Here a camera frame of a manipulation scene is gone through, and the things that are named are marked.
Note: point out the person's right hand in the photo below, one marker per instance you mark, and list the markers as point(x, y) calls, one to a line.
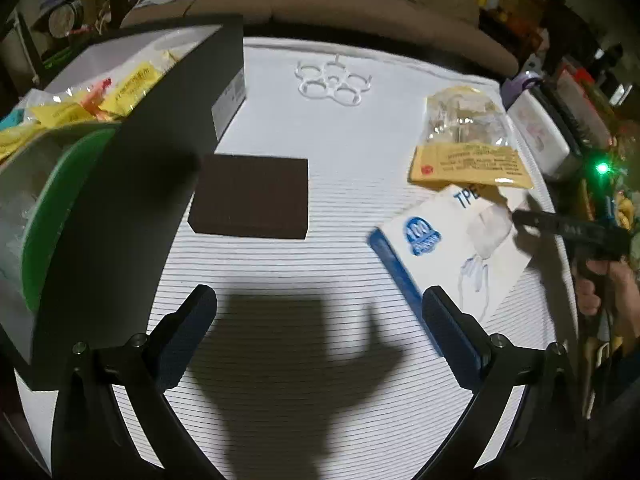
point(619, 291)

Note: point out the clear bag yellow label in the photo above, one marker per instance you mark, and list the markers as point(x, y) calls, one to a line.
point(466, 140)

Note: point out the yellow sachet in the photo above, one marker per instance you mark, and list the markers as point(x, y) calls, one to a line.
point(131, 90)

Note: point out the white blue glove box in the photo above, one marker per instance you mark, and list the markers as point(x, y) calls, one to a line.
point(462, 239)

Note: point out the white plastic six-ring holder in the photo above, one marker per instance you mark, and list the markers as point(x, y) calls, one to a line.
point(331, 80)

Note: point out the brown sofa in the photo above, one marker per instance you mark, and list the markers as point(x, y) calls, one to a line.
point(444, 32)

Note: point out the white tissue box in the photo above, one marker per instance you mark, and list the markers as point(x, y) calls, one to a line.
point(543, 136)

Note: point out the dark brown sponge block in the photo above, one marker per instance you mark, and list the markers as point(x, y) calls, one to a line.
point(251, 196)

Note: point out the purple tape dispenser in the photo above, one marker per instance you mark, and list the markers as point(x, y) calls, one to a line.
point(512, 88)

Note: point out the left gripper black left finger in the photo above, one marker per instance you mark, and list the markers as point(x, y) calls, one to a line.
point(170, 347)

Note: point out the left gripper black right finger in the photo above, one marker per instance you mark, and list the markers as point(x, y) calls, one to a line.
point(465, 345)

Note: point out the yellow foil packet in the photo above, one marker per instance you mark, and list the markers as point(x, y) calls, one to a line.
point(56, 115)

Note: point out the large black storage box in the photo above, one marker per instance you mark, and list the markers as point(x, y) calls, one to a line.
point(104, 272)

